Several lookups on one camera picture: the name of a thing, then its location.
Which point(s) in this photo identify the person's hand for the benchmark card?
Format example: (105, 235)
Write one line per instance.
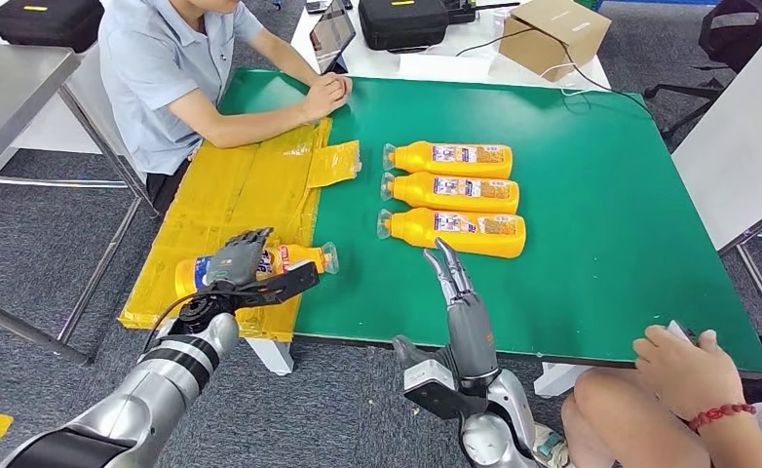
(684, 371)

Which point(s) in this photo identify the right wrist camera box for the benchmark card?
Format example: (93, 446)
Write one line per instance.
(429, 387)

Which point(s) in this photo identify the person's forearm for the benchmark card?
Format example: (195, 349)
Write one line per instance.
(736, 446)

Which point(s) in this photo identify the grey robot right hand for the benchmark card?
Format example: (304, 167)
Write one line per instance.
(471, 336)

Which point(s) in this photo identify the yellow taped cardboard sheet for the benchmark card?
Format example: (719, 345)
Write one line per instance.
(226, 194)

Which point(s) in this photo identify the black tablet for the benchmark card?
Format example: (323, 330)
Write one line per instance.
(332, 32)

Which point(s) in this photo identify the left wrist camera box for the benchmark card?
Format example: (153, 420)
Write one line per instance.
(290, 281)

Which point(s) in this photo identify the small white device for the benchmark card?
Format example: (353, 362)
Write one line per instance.
(681, 331)

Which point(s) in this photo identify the person's right forearm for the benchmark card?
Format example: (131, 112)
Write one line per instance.
(258, 129)

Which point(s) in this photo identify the person's left hand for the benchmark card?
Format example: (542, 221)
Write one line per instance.
(339, 81)

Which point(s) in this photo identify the person's left forearm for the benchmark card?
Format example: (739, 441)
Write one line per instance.
(284, 58)

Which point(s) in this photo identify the green table mat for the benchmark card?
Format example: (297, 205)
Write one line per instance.
(581, 226)

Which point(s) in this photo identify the person's right hand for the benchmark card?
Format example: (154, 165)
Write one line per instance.
(323, 102)

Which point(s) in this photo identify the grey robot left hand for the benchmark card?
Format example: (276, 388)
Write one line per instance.
(239, 261)

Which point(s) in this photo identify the person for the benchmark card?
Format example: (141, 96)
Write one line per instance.
(613, 420)
(155, 71)

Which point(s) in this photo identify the grey steel table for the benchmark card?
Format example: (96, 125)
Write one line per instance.
(6, 97)

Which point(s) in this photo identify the brown cardboard box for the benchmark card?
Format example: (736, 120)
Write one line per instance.
(549, 39)

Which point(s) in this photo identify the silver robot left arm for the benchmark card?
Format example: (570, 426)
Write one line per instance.
(155, 387)

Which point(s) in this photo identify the white table with metal legs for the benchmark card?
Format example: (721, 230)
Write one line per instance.
(736, 148)

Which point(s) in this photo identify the small yellow taped piece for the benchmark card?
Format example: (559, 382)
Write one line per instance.
(332, 165)

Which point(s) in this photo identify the orange detergent bottle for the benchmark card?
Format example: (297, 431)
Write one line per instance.
(420, 194)
(458, 165)
(420, 232)
(290, 257)

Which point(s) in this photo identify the black radio with antenna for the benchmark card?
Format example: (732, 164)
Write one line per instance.
(458, 11)

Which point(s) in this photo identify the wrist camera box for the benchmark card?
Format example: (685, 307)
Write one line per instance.
(290, 281)
(429, 387)

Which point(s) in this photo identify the black office chair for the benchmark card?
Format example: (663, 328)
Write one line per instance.
(736, 32)

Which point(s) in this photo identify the black case with yellow label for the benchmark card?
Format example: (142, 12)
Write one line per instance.
(400, 26)
(45, 29)

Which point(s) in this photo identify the white table leg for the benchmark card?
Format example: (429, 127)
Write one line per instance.
(552, 381)

